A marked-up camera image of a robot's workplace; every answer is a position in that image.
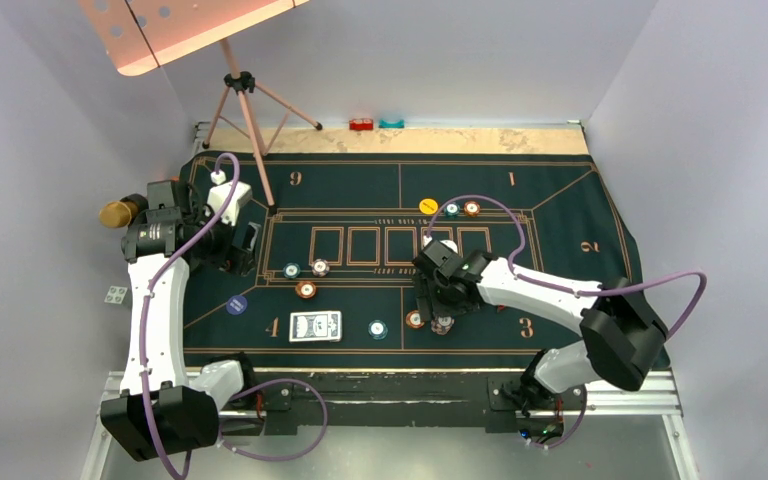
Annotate purple small blind button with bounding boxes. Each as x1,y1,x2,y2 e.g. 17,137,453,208
225,294,248,316

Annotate green blue poker chip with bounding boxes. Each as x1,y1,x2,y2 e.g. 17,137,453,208
282,262,301,279

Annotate orange yellow poker chip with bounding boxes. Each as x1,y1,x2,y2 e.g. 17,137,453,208
295,281,317,299

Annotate yellow big blind button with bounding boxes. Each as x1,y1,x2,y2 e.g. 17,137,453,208
418,197,439,215

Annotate blue white card deck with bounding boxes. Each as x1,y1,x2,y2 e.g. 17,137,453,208
289,310,343,343

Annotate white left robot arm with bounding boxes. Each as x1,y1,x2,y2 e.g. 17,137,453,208
99,178,260,461

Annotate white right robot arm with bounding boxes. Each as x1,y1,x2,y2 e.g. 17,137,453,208
412,240,668,407

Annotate orange yellow chip stack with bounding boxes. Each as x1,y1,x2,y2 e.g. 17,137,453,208
405,310,425,329

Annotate white pink chip stack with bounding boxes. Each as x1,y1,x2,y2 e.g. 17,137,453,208
431,316,455,335

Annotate green poker mat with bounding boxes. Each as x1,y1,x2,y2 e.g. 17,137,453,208
183,153,642,370

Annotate gold microphone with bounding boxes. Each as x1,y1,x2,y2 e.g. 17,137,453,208
98,194,148,229

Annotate grey lego brick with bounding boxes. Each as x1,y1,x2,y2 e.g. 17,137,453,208
104,285,129,305

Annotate red block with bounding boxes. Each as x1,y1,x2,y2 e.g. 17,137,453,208
348,117,375,131

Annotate teal block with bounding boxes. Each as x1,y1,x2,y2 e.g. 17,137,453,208
378,117,405,129

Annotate pink music stand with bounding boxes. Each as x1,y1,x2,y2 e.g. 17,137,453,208
78,0,322,214

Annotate white left camera box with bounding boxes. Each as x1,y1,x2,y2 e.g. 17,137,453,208
205,171,252,227

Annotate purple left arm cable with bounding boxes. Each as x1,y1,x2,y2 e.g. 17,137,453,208
137,152,330,480

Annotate aluminium rail frame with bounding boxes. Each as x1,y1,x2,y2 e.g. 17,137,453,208
79,368,702,480

